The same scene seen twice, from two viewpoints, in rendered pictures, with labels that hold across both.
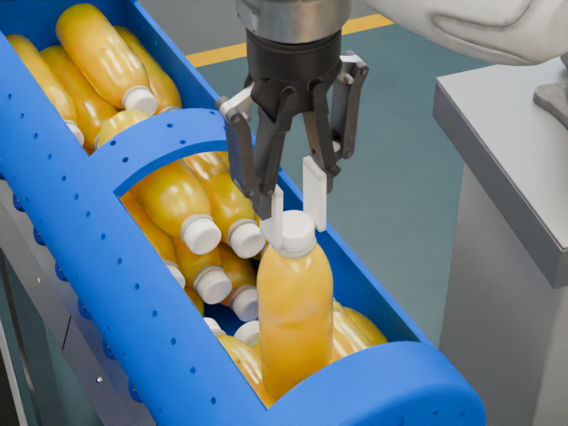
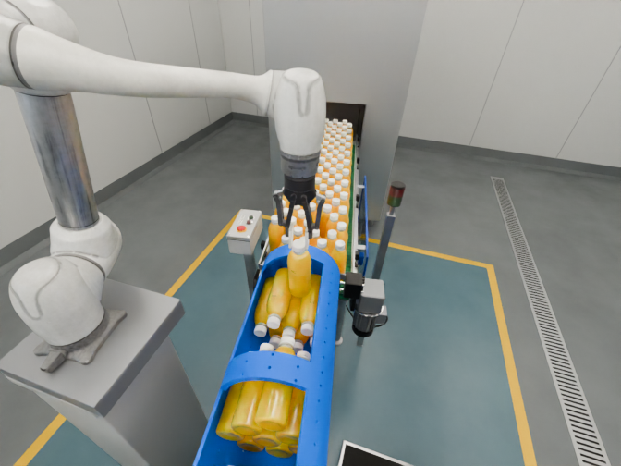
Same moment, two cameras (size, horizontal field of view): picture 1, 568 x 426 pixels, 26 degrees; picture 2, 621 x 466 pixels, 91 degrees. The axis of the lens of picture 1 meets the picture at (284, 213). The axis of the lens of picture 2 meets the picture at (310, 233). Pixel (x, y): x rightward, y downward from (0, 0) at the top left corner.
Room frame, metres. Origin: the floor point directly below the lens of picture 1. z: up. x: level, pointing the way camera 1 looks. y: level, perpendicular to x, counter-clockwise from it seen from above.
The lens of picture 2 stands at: (1.29, 0.40, 1.92)
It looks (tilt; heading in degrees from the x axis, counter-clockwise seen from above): 39 degrees down; 216
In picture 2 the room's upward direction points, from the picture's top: 2 degrees clockwise
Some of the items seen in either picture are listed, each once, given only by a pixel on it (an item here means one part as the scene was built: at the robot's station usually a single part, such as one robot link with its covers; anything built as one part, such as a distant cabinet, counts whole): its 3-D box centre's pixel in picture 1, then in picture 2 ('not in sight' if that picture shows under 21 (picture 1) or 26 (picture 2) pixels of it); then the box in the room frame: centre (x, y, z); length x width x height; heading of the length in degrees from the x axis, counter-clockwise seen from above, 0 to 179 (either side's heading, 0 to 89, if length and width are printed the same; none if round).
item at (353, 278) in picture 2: not in sight; (351, 286); (0.49, 0.04, 0.95); 0.10 x 0.07 x 0.10; 120
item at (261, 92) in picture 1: (293, 63); (299, 188); (0.78, -0.01, 1.53); 0.08 x 0.07 x 0.09; 120
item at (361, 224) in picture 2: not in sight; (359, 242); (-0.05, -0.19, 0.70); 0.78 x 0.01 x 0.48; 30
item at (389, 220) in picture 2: not in sight; (371, 291); (0.12, 0.01, 0.55); 0.04 x 0.04 x 1.10; 30
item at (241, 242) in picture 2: not in sight; (246, 231); (0.60, -0.46, 1.05); 0.20 x 0.10 x 0.10; 30
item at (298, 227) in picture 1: (293, 235); (298, 247); (0.78, -0.01, 1.34); 0.04 x 0.04 x 0.02
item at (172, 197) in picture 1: (160, 180); (279, 381); (1.04, 0.14, 1.16); 0.19 x 0.07 x 0.07; 30
